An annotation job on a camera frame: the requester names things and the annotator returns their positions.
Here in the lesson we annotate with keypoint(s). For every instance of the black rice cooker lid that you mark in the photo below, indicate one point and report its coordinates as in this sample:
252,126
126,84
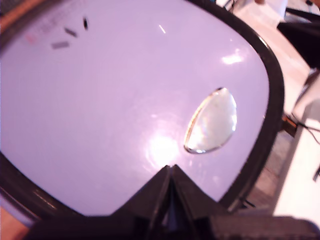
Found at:
112,100

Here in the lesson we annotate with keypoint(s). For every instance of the black Philips rice cooker body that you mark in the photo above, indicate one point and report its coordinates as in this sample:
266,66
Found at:
15,212

